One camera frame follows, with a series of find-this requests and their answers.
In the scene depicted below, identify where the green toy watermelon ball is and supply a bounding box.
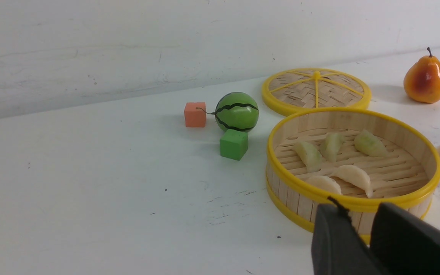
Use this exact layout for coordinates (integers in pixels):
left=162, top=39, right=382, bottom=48
left=195, top=92, right=259, bottom=133

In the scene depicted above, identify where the orange foam cube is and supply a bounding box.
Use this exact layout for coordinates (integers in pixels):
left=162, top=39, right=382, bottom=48
left=184, top=102, right=207, bottom=128

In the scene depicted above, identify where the pale green dumpling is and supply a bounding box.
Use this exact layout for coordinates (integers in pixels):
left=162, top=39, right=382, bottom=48
left=319, top=133, right=345, bottom=163
left=294, top=141, right=322, bottom=173
left=353, top=129, right=388, bottom=157

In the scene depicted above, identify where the woven bamboo steamer lid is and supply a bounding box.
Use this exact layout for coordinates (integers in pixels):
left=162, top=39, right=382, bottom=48
left=261, top=68, right=372, bottom=116

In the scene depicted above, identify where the green foam cube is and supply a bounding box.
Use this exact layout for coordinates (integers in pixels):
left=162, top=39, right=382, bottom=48
left=219, top=129, right=248, bottom=161

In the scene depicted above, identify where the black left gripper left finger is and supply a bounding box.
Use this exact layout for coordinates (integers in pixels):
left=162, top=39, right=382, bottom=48
left=311, top=196, right=389, bottom=275

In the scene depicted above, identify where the bamboo steamer tray yellow rim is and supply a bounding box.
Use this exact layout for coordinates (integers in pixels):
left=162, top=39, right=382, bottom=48
left=265, top=107, right=440, bottom=243

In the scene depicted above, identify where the orange yellow toy pear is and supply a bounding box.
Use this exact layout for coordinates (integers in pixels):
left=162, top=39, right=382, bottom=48
left=403, top=47, right=440, bottom=104

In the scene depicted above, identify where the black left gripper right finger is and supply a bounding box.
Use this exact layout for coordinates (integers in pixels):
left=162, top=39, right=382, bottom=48
left=370, top=202, right=440, bottom=275

